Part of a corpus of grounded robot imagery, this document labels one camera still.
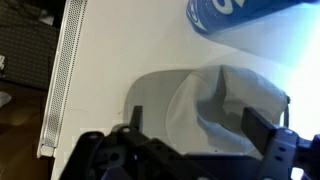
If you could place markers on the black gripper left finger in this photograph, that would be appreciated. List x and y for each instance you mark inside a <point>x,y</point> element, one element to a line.
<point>136,120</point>

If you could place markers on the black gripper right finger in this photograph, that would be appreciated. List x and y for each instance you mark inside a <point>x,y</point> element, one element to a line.
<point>257,129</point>

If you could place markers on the white cap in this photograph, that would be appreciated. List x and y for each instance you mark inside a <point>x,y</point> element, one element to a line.
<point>201,110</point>

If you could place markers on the blue cylindrical can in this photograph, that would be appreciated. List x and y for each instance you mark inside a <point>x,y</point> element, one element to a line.
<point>208,17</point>

